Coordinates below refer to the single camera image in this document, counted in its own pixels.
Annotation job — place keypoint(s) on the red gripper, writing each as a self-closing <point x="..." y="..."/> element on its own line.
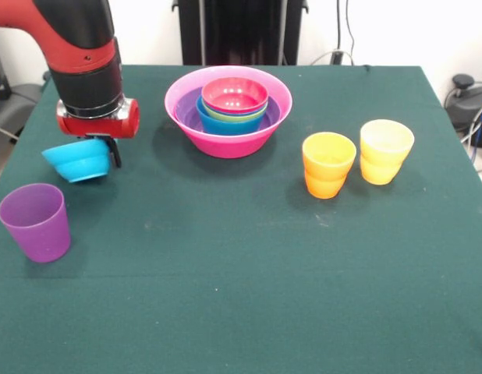
<point x="96" y="128"/>

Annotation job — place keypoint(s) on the cyan bowl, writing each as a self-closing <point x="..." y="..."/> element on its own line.
<point x="81" y="161"/>

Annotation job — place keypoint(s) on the purple bowl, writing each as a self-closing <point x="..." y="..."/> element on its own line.
<point x="184" y="111"/>

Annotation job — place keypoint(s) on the blue ringed flat-bottom bowl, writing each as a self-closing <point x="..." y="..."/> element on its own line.
<point x="225" y="128"/>

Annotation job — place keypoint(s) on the large pink bowl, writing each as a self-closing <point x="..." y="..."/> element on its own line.
<point x="229" y="148"/>

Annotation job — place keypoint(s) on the green bowl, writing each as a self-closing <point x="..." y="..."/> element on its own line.
<point x="233" y="118"/>

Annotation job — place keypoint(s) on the small red-pink bowl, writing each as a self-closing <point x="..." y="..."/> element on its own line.
<point x="235" y="95"/>

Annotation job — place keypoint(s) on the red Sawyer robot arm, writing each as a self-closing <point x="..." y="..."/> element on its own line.
<point x="81" y="54"/>

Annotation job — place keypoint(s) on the purple cup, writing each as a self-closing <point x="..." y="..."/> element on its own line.
<point x="36" y="230"/>

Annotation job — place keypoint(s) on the dark green tablecloth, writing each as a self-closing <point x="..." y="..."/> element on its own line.
<point x="264" y="292"/>

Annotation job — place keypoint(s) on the black power plug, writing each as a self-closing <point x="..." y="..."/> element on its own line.
<point x="337" y="57"/>

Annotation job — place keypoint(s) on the yellow cup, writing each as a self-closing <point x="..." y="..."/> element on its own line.
<point x="387" y="142"/>

